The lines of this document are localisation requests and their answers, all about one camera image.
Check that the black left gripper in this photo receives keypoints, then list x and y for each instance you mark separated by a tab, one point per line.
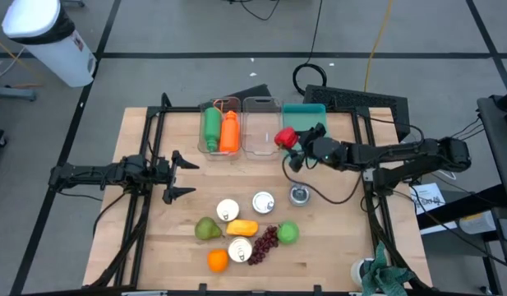
162	170

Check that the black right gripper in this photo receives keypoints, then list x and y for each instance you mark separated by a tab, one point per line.
325	150

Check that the red bell pepper toy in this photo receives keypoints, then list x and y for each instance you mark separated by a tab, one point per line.
286	137

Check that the tin can white nutrition label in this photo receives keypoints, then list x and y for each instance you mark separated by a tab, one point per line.
299	194

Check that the green pear toy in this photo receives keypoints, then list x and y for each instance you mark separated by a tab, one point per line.
206	229

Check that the plain silver tin can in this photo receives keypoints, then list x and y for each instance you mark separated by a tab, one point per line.
227	209

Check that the green plastic bottle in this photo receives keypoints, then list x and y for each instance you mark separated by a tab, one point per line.
212	125

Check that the Van Camp's tuna can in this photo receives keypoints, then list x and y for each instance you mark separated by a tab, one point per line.
263	202

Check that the green apple toy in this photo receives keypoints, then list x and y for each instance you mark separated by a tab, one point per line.
288	232

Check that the orange fruit toy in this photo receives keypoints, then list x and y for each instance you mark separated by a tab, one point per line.
217	260

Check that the blue Wild Planet tuna can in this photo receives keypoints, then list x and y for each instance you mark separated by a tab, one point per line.
239	249

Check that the red grape bunch toy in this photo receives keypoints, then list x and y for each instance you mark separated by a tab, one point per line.
264	244

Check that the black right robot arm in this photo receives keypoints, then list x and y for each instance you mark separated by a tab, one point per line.
401	154

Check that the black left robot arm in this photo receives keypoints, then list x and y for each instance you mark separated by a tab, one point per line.
105	172

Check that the teal plastic bin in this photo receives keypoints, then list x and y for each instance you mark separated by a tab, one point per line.
304	117

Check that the clear plastic bin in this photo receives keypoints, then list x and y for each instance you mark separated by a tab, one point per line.
201	154
261	123

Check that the orange plastic bottle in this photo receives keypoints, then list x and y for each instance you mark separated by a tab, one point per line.
229	131

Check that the black flat panel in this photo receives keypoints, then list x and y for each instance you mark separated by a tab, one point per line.
253	92

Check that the black clamp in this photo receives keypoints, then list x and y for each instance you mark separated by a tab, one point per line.
317	289
202	288

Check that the white paper sheet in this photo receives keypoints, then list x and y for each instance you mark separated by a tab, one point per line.
431	193

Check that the white cup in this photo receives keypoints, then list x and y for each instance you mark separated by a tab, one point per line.
356	273

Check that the green cloth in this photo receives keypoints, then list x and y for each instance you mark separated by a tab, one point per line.
384	275

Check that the white trash can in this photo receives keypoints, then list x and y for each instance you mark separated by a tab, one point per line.
64	57

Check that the black metal beam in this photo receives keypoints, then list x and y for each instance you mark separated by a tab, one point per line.
462	207

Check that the gray plastic box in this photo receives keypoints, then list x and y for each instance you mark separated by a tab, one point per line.
477	222

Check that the gray metal stand base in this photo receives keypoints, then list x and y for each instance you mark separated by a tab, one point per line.
10	93

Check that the black cart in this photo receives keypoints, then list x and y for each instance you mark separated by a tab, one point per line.
495	135

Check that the black metal table frame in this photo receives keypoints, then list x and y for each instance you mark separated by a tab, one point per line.
154	131

